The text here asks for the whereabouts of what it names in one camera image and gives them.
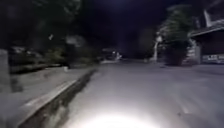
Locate grey asphalt road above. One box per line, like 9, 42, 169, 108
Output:
49, 59, 224, 128

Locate concrete kerb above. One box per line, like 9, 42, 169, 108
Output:
16, 68, 98, 128

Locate tree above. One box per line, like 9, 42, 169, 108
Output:
159, 4, 196, 67

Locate dark trees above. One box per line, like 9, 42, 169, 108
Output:
0, 0, 101, 68

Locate grey concrete sidewalk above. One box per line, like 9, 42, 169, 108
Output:
0, 66, 94, 128

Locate building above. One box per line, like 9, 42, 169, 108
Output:
184, 0, 224, 66

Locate grey pole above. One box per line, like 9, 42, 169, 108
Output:
0, 49, 12, 94

